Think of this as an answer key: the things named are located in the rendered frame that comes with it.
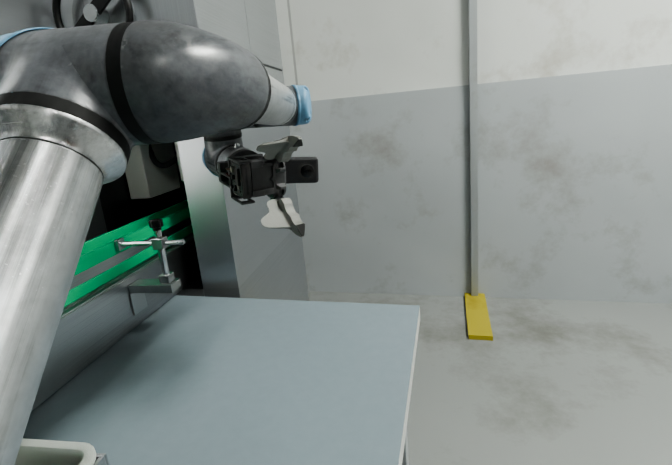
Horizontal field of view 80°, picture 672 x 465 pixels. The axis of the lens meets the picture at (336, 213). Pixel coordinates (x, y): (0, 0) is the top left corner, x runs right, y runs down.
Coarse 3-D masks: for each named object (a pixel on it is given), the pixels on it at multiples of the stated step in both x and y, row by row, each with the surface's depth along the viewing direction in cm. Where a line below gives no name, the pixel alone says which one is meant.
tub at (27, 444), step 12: (24, 444) 49; (36, 444) 49; (48, 444) 49; (60, 444) 49; (72, 444) 48; (84, 444) 48; (24, 456) 49; (36, 456) 49; (48, 456) 49; (60, 456) 48; (72, 456) 48; (84, 456) 47
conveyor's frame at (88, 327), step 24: (192, 240) 121; (144, 264) 101; (168, 264) 109; (192, 264) 121; (120, 288) 90; (72, 312) 77; (96, 312) 83; (120, 312) 90; (144, 312) 98; (72, 336) 77; (96, 336) 83; (120, 336) 90; (48, 360) 72; (72, 360) 77; (48, 384) 72
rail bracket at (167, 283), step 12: (156, 228) 89; (120, 240) 92; (156, 240) 89; (168, 240) 90; (180, 240) 89; (168, 276) 91; (132, 288) 93; (144, 288) 92; (156, 288) 92; (168, 288) 91; (132, 300) 93; (144, 300) 98
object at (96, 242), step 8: (184, 200) 136; (168, 208) 125; (176, 208) 130; (152, 216) 117; (160, 216) 121; (128, 224) 108; (136, 224) 110; (144, 224) 114; (112, 232) 101; (120, 232) 104; (128, 232) 107; (88, 240) 95; (96, 240) 96; (104, 240) 99; (112, 240) 101; (88, 248) 94
